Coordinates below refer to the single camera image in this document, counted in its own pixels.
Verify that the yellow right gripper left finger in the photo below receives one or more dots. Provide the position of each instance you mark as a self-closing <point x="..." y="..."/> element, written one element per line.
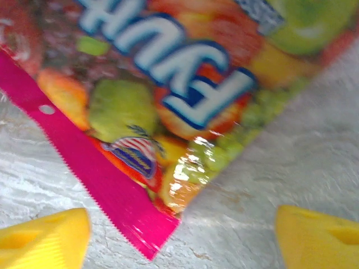
<point x="42" y="243"/>

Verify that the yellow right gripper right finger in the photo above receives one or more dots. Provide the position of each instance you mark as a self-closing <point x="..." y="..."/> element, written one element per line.
<point x="317" y="243"/>

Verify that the colourful fruit candy bag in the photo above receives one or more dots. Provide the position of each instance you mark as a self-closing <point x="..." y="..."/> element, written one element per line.
<point x="140" y="112"/>

